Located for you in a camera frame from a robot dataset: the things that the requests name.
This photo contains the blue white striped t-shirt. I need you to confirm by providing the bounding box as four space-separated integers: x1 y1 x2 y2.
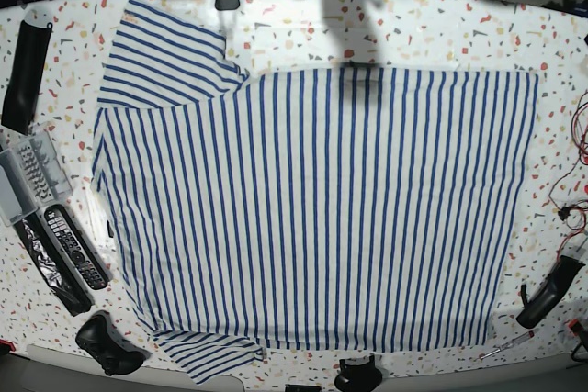
93 0 538 384

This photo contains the black tv remote control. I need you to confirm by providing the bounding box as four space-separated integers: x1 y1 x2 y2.
43 204 109 290

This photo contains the black game controller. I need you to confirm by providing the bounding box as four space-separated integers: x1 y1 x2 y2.
75 314 146 376

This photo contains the black foil wrapped bar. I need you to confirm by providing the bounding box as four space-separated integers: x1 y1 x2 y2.
14 214 93 317

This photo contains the clear plastic bit case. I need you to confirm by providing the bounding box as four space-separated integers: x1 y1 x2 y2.
1 130 73 226

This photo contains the black cylindrical sleeve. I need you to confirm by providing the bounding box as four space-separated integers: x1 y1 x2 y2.
1 21 52 135

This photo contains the black handheld grip device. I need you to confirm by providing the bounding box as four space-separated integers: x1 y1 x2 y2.
516 255 585 330

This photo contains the small tester screwdriver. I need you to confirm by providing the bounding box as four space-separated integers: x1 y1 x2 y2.
479 330 536 360

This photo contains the red black connector block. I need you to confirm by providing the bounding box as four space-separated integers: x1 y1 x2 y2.
569 319 584 335

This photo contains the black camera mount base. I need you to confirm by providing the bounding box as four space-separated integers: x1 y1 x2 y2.
334 354 383 392

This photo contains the red black wire bundle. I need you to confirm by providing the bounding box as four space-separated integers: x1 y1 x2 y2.
548 91 588 255

